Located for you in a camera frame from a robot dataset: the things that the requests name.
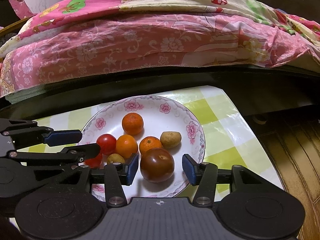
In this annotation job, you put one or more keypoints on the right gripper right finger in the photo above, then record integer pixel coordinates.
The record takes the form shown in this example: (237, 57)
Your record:
(203, 175)

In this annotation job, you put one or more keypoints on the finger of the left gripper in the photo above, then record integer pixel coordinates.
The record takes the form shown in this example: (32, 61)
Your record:
(68, 155)
(31, 136)

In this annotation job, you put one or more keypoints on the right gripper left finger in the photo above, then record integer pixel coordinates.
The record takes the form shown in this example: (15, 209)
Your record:
(117, 175)

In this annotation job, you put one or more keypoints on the tan longan fruit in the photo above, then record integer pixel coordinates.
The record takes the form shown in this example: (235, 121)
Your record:
(115, 158)
(170, 139)

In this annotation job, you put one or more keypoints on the small red tomato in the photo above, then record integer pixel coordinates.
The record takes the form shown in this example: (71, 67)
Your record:
(107, 143)
(94, 162)

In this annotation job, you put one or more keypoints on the large orange mandarin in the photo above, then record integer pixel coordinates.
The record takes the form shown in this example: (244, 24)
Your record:
(126, 145)

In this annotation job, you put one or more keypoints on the large dark red tomato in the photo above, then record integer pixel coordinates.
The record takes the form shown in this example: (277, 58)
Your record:
(157, 165)

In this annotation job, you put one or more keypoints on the small orange mandarin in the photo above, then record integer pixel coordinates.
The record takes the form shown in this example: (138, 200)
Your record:
(132, 123)

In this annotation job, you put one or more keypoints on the white floral rimmed plate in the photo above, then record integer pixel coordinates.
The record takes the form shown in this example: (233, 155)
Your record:
(160, 115)

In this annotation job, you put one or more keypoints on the pink floral quilt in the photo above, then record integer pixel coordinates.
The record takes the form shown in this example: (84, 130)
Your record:
(79, 38)

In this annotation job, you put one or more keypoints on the black bed frame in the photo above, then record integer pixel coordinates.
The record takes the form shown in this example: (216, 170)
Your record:
(254, 90)

